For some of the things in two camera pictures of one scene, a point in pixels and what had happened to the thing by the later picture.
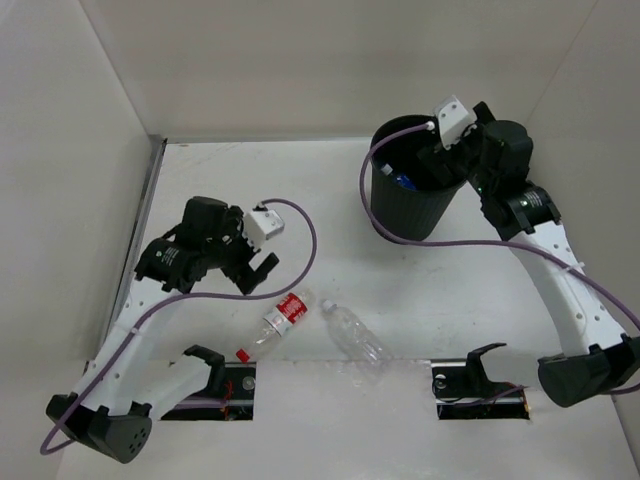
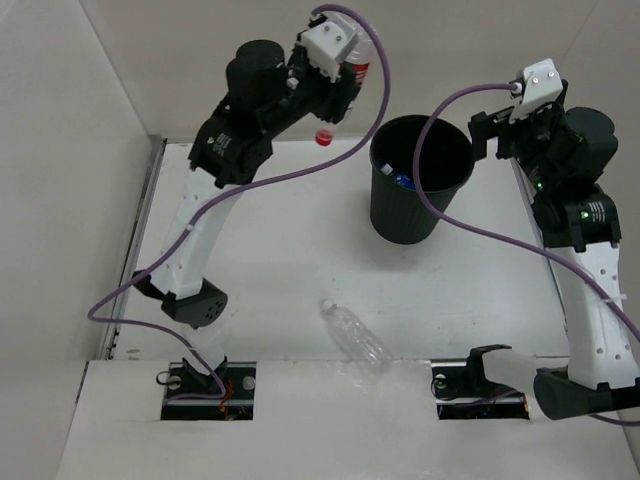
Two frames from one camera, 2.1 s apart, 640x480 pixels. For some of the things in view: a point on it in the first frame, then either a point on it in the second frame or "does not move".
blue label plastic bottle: x=400 y=178 does not move
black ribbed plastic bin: x=400 y=212 does not move
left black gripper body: x=251 y=273 to x=335 y=100
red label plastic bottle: x=280 y=319 to x=357 y=63
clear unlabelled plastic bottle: x=352 y=336 does not move
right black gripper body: x=463 y=157 to x=528 y=138
